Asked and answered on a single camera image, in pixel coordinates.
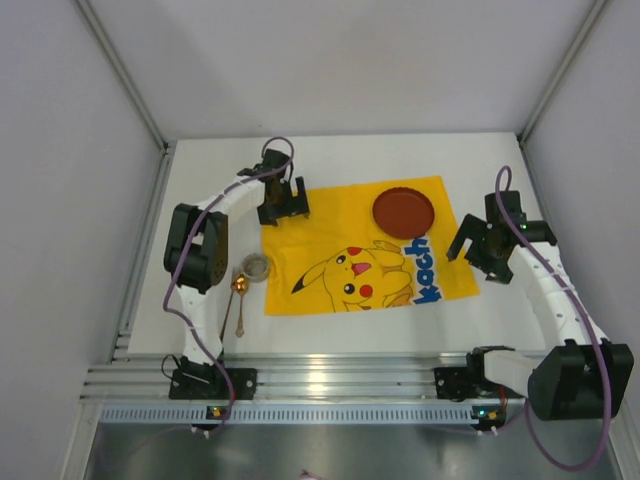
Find right aluminium frame post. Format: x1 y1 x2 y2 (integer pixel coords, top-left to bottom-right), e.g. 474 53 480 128
517 0 611 148

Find red round plate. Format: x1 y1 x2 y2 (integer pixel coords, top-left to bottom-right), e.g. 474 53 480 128
372 187 436 240

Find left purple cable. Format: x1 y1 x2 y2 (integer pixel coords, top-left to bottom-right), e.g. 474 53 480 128
163 137 296 416

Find rose gold spoon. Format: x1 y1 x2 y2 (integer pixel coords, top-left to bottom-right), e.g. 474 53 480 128
232 274 249 338

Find slotted cable duct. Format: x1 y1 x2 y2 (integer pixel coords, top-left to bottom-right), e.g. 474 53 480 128
100 404 505 426

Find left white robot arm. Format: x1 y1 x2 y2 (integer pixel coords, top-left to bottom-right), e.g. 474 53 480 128
162 145 310 366

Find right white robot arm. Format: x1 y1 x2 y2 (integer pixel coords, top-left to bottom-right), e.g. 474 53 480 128
447 191 634 421

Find rose gold fork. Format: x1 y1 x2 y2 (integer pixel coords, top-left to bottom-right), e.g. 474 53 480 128
219 267 240 343

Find aluminium frame post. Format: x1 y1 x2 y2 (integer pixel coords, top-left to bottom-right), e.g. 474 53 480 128
517 0 611 148
71 0 168 153

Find aluminium front rail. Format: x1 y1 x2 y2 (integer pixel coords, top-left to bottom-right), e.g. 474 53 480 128
80 352 466 402

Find left aluminium frame post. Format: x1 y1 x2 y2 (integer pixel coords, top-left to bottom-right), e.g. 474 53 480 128
71 0 168 153

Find small clear glass cup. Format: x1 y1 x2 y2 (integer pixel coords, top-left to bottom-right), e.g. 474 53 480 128
241 253 270 283

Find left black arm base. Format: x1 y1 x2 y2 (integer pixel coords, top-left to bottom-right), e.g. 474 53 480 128
168 367 258 400

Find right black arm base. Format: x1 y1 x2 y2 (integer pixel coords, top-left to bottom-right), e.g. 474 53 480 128
433 367 521 402

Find yellow Pikachu placemat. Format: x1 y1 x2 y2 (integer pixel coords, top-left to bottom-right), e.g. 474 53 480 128
262 176 480 316

